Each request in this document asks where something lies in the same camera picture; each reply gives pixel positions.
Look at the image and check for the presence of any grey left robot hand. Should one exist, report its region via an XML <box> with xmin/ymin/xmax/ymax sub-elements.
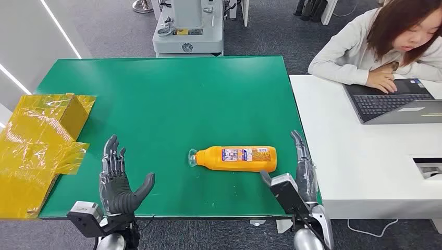
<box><xmin>99</xmin><ymin>134</ymin><xmax>156</xmax><ymax>217</ymax></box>

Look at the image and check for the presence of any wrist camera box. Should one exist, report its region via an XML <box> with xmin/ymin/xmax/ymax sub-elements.
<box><xmin>268</xmin><ymin>173</ymin><xmax>309</xmax><ymax>215</ymax></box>
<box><xmin>66</xmin><ymin>201</ymin><xmax>105</xmax><ymax>239</ymax></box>

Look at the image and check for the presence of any person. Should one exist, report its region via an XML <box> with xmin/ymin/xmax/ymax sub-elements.
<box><xmin>308</xmin><ymin>0</ymin><xmax>442</xmax><ymax>94</ymax></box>

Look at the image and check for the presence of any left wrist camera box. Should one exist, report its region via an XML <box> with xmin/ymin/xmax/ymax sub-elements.
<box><xmin>66</xmin><ymin>201</ymin><xmax>105</xmax><ymax>239</ymax></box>

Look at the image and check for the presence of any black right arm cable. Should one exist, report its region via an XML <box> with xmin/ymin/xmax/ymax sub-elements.
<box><xmin>294</xmin><ymin>206</ymin><xmax>327</xmax><ymax>250</ymax></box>

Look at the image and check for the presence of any white machine base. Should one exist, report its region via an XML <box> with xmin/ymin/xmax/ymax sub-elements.
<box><xmin>152</xmin><ymin>0</ymin><xmax>225</xmax><ymax>58</ymax></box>

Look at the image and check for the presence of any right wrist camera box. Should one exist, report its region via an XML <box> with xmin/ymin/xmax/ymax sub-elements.
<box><xmin>268</xmin><ymin>173</ymin><xmax>309</xmax><ymax>215</ymax></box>

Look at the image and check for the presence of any grey laptop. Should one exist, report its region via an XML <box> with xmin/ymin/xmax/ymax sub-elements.
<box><xmin>343</xmin><ymin>78</ymin><xmax>442</xmax><ymax>125</ymax></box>

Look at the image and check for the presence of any chrome round stand base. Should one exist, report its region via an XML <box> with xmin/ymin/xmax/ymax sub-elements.
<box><xmin>131</xmin><ymin>0</ymin><xmax>155</xmax><ymax>14</ymax></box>

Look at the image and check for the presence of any green table mat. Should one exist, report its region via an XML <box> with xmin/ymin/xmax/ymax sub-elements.
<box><xmin>34</xmin><ymin>55</ymin><xmax>324</xmax><ymax>219</ymax></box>

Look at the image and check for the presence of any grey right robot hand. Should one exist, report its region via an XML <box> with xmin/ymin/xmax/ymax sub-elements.
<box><xmin>260</xmin><ymin>130</ymin><xmax>319</xmax><ymax>205</ymax></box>

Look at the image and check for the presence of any white furniture panel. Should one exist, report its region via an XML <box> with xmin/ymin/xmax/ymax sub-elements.
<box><xmin>320</xmin><ymin>0</ymin><xmax>338</xmax><ymax>26</ymax></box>

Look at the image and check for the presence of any white floor cable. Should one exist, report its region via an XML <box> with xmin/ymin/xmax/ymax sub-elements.
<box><xmin>347</xmin><ymin>218</ymin><xmax>400</xmax><ymax>239</ymax></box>

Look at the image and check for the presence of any person's hand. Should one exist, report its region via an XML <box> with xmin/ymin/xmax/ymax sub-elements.
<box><xmin>365</xmin><ymin>66</ymin><xmax>398</xmax><ymax>94</ymax></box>

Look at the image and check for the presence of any white furniture leg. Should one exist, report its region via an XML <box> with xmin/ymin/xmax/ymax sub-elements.
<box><xmin>240</xmin><ymin>0</ymin><xmax>250</xmax><ymax>28</ymax></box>

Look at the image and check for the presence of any yellow film wrapped cardboard box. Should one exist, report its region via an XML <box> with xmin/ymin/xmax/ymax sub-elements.
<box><xmin>0</xmin><ymin>92</ymin><xmax>97</xmax><ymax>220</ymax></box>

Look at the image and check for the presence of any white desk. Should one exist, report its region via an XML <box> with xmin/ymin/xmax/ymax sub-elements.
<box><xmin>289</xmin><ymin>73</ymin><xmax>442</xmax><ymax>220</ymax></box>

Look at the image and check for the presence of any orange plastic bottle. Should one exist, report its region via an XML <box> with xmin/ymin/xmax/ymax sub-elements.
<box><xmin>188</xmin><ymin>145</ymin><xmax>278</xmax><ymax>173</ymax></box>

